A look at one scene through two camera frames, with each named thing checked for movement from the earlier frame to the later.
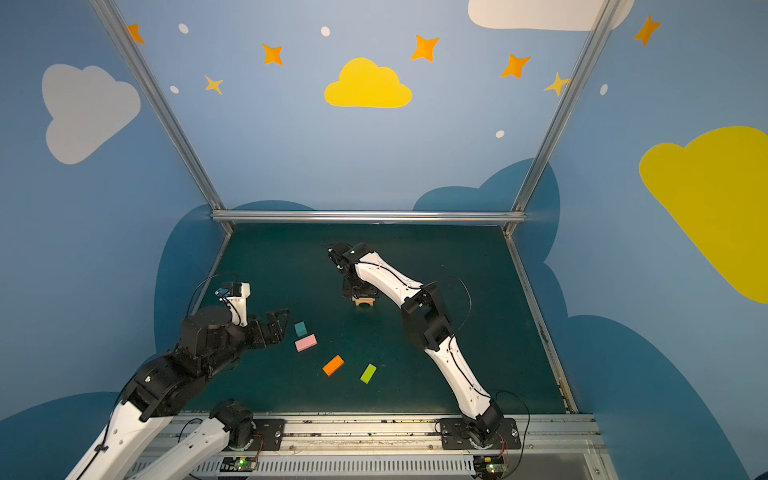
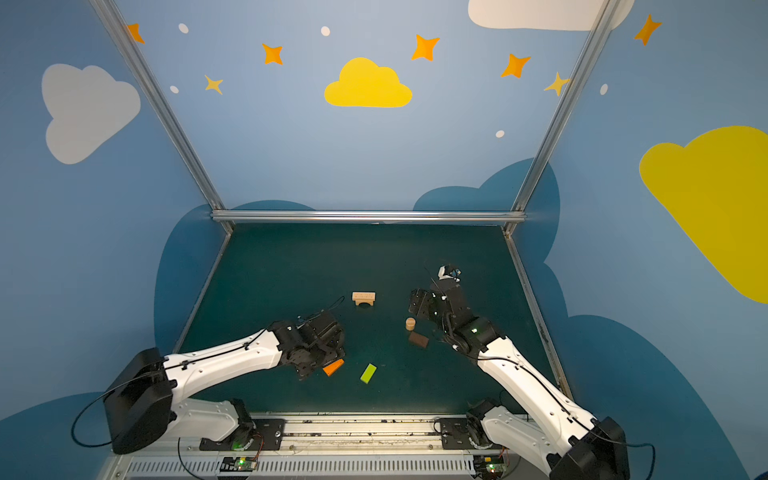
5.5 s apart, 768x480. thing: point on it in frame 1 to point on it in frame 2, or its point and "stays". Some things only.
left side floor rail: [199, 301] stays
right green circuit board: [489, 466] stays
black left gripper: [261, 330] to [327, 346]
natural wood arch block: [361, 300] stays
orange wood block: [334, 365] stays
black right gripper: [354, 288] to [429, 303]
